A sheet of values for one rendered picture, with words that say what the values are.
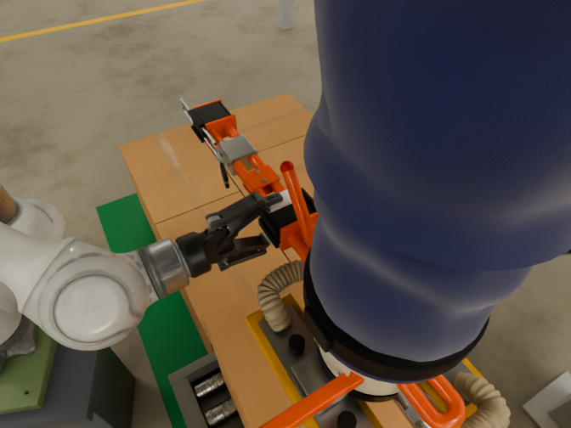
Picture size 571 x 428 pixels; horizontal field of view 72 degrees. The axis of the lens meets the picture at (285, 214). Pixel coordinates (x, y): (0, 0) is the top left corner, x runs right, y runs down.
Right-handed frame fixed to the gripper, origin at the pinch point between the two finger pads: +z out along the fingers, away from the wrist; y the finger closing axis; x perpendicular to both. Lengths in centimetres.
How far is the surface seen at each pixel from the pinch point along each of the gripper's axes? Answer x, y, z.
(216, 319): -3.5, 31.8, -16.8
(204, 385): -6, 72, -25
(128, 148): -133, 73, -13
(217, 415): 4, 72, -25
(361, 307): 30.1, -21.5, -9.6
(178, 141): -125, 72, 11
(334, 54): 25, -45, -12
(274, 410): 20.9, 31.8, -14.9
